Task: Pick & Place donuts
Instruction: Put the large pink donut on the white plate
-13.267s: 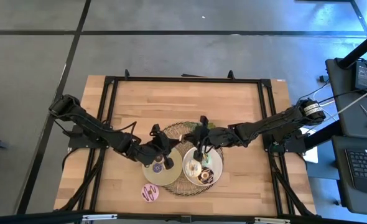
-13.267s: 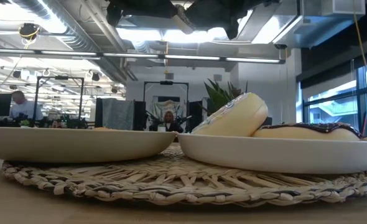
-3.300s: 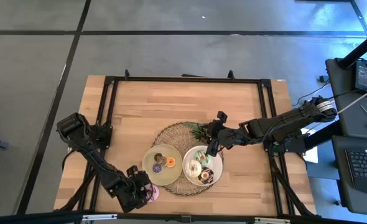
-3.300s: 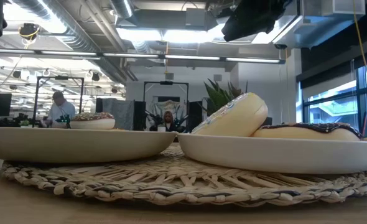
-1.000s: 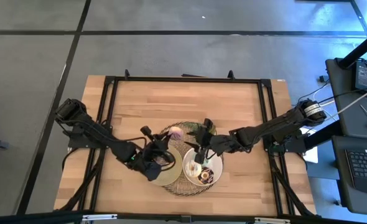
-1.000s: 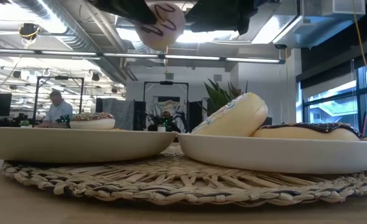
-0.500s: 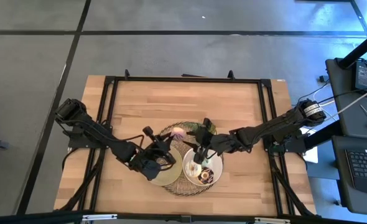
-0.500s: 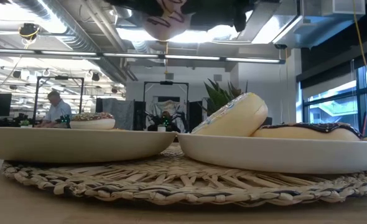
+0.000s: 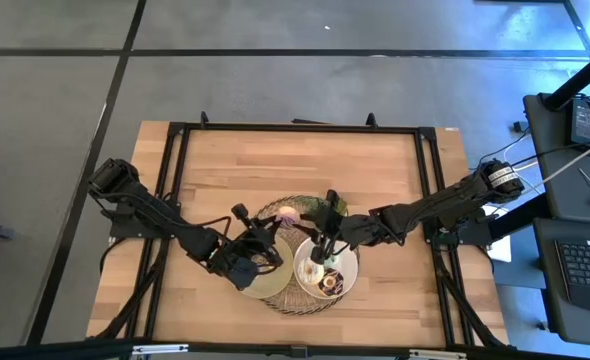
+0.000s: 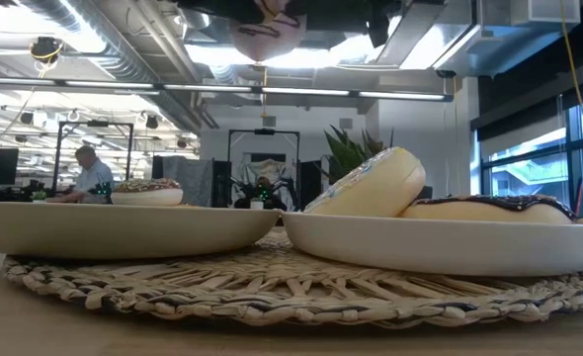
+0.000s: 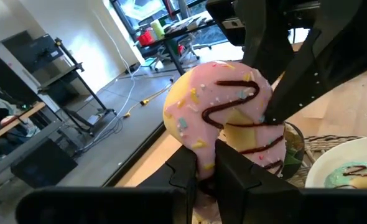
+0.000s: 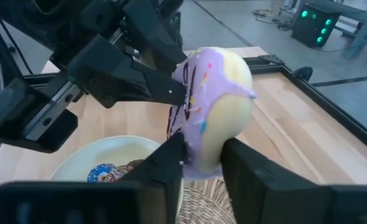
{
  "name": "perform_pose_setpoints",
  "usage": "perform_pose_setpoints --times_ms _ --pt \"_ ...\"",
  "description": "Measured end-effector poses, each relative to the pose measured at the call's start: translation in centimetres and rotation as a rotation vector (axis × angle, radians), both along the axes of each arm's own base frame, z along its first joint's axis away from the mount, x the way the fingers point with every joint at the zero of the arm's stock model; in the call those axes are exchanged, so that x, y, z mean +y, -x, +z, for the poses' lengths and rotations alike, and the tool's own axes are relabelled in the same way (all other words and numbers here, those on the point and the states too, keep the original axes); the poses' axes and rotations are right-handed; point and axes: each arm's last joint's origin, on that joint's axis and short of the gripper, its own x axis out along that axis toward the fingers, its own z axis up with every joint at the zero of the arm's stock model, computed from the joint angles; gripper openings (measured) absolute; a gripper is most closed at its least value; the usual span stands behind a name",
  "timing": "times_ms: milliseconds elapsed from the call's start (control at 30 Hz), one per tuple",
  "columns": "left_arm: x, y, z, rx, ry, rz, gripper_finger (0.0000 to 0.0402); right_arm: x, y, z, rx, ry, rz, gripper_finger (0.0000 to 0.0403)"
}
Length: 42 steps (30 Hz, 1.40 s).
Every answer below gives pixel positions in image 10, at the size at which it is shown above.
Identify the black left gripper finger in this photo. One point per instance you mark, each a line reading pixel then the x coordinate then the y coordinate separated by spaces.
pixel 212 10
pixel 351 15

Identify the large pink drizzled donut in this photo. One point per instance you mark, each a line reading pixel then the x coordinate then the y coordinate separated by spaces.
pixel 267 42

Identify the large mint green donut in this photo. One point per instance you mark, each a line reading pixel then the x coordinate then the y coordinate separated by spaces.
pixel 375 188

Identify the small chocolate sprinkled donut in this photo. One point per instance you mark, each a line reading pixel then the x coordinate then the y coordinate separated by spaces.
pixel 145 197

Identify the large chocolate glazed donut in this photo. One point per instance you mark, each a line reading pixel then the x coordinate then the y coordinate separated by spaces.
pixel 489 211

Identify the long ceiling light strip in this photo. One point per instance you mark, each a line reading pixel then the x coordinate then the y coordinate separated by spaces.
pixel 301 91

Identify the green succulent plant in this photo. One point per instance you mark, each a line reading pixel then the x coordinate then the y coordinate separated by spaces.
pixel 348 155

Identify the pale patterned cloth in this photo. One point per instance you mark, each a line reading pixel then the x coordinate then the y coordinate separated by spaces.
pixel 257 170

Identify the grey cloth panel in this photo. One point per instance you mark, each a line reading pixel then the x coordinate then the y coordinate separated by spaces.
pixel 192 178

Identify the black plant pot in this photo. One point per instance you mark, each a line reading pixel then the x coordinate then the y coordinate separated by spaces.
pixel 424 191

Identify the person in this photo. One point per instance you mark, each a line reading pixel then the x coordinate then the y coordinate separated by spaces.
pixel 91 175

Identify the pale green round plate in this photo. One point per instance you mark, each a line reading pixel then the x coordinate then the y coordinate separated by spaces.
pixel 123 230

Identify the white round plate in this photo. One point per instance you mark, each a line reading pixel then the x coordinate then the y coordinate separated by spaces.
pixel 444 247

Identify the round woven straw placemat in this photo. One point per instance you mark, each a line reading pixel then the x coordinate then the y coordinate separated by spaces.
pixel 291 296

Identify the black background rig frame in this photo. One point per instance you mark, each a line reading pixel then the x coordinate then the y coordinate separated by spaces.
pixel 94 123
pixel 264 131

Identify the black ceiling camera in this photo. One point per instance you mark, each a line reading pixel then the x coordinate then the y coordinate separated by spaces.
pixel 44 49

